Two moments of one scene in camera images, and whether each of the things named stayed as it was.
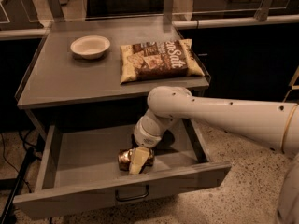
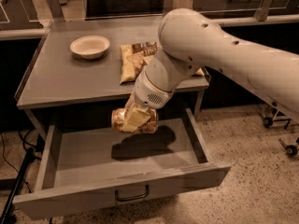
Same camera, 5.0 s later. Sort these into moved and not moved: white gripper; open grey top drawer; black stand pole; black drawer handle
Moved: white gripper
Not moved: black stand pole; open grey top drawer; black drawer handle
